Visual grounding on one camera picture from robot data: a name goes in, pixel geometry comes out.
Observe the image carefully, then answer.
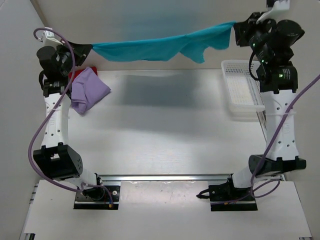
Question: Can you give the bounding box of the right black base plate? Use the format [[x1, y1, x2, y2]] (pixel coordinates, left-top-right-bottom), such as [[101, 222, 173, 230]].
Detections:
[[208, 182, 258, 212]]

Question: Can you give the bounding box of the aluminium rail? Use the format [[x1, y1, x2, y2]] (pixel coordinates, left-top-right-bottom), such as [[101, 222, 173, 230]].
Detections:
[[100, 174, 231, 183]]

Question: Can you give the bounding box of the purple t shirt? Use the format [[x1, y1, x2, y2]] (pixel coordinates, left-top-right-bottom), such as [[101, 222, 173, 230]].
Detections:
[[71, 67, 111, 115]]

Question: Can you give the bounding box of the teal t shirt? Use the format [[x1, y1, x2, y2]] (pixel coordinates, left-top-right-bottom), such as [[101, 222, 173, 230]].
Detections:
[[92, 21, 235, 64]]

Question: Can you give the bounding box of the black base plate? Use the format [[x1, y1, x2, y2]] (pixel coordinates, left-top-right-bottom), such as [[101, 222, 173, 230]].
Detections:
[[208, 182, 258, 212], [73, 182, 121, 210]]

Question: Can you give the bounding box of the red t shirt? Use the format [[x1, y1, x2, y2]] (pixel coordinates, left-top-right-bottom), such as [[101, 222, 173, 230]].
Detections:
[[67, 66, 98, 83]]

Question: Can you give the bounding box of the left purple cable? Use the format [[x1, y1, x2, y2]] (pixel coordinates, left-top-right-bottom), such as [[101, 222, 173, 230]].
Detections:
[[27, 28, 101, 193]]

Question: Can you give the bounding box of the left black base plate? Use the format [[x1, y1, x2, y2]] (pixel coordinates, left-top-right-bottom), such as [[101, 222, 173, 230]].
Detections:
[[73, 182, 121, 210]]

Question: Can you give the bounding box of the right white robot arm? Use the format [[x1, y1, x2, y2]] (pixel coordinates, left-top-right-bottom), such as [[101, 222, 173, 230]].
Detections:
[[197, 12, 306, 205]]

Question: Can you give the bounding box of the white plastic basket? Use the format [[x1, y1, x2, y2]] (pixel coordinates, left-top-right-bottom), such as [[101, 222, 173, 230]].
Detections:
[[221, 60, 265, 119]]

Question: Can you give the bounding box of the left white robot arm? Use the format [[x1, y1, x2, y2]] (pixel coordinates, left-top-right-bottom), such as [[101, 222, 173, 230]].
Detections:
[[33, 42, 107, 201]]

